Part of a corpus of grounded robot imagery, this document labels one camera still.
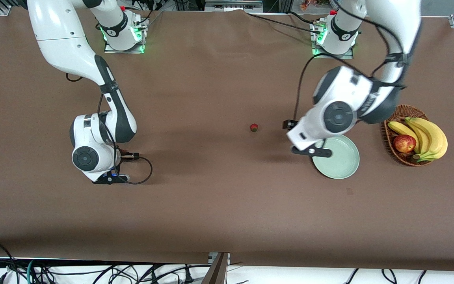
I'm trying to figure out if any light green round plate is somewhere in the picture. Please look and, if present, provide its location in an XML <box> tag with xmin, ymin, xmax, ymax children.
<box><xmin>313</xmin><ymin>135</ymin><xmax>360</xmax><ymax>180</ymax></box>

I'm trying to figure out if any red apple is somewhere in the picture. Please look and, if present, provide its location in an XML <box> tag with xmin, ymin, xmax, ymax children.
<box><xmin>393</xmin><ymin>134</ymin><xmax>417</xmax><ymax>154</ymax></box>

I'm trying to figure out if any large table cover sheet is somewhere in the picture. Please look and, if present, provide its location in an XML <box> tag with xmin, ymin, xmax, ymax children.
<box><xmin>0</xmin><ymin>7</ymin><xmax>454</xmax><ymax>273</ymax></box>

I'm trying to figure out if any brown wicker basket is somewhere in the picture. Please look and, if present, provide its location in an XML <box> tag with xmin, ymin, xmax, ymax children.
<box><xmin>381</xmin><ymin>104</ymin><xmax>434</xmax><ymax>167</ymax></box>

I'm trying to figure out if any yellow banana bunch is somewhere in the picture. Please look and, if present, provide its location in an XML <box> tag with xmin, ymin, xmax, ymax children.
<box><xmin>387</xmin><ymin>117</ymin><xmax>448</xmax><ymax>163</ymax></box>

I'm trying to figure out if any orange red background clutter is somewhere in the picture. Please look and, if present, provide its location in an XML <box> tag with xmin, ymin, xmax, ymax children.
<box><xmin>299</xmin><ymin>0</ymin><xmax>332</xmax><ymax>11</ymax></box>

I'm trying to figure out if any grey metal box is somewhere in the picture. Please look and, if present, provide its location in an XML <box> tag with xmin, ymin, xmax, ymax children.
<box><xmin>205</xmin><ymin>0</ymin><xmax>264</xmax><ymax>12</ymax></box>

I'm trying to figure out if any black left camera cable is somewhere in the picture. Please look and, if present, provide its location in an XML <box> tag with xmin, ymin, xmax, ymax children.
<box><xmin>283</xmin><ymin>0</ymin><xmax>409</xmax><ymax>130</ymax></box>

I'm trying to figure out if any long black table cable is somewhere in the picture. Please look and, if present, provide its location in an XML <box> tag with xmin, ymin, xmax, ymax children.
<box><xmin>244</xmin><ymin>10</ymin><xmax>319</xmax><ymax>34</ymax></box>

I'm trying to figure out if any short black table cable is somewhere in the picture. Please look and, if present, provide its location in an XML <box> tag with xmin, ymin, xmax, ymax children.
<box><xmin>288</xmin><ymin>11</ymin><xmax>322</xmax><ymax>25</ymax></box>

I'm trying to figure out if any teal floor cable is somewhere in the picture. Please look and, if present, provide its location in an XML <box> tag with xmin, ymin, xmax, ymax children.
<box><xmin>26</xmin><ymin>258</ymin><xmax>37</xmax><ymax>284</ymax></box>

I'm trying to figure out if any small metal bracket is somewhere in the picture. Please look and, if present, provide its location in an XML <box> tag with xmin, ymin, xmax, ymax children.
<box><xmin>208</xmin><ymin>252</ymin><xmax>231</xmax><ymax>265</ymax></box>

